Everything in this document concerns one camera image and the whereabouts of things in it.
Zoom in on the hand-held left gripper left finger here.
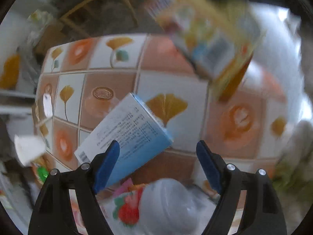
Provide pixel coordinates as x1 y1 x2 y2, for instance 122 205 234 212
28 140 121 235

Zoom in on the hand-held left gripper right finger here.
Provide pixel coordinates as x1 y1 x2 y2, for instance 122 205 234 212
196 140 287 235

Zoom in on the blue white box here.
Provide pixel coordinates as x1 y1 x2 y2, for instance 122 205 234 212
75 92 174 186

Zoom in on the yellow printed box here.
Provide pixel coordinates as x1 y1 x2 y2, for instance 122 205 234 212
144 0 267 101

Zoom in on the strawberry print packet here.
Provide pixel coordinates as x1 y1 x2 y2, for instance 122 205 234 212
112 188 145 226

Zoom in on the grey translucent plastic bag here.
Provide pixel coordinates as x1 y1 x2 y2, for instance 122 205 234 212
139 179 204 235

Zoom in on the white paper cup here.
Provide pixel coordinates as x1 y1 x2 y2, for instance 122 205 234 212
14 135 46 167

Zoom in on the ginkgo patterned tablecloth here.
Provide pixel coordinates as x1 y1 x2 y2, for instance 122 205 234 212
32 35 294 228

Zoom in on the yellow plastic bag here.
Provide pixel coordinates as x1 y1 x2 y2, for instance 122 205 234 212
0 54 21 90

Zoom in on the white bag green label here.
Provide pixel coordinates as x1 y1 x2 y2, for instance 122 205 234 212
26 10 54 44

